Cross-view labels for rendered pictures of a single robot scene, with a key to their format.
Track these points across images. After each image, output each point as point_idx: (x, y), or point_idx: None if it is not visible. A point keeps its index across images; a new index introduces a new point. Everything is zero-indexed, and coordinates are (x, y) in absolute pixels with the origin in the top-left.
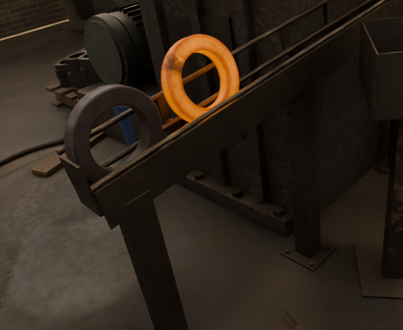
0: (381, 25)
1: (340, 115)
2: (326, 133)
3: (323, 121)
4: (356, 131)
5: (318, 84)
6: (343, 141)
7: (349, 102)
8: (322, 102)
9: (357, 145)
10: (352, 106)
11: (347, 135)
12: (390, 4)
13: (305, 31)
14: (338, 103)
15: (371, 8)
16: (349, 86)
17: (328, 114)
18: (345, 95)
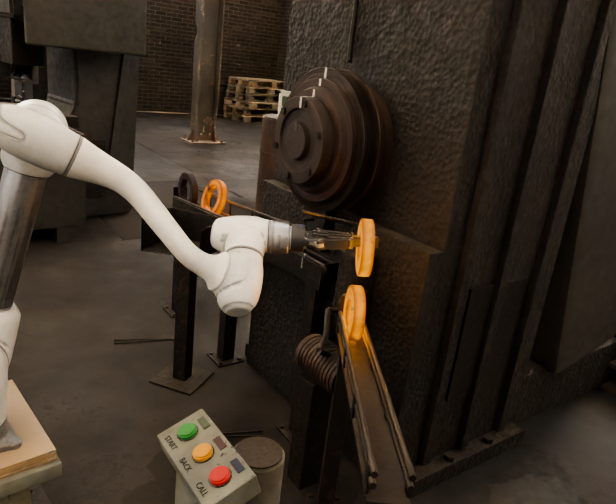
0: None
1: (281, 316)
2: (270, 315)
3: (269, 302)
4: (293, 352)
5: (269, 270)
6: (281, 341)
7: (289, 315)
8: (270, 287)
9: (293, 367)
10: (292, 324)
11: (285, 342)
12: None
13: None
14: (281, 304)
15: None
16: (291, 303)
17: (273, 302)
18: (287, 306)
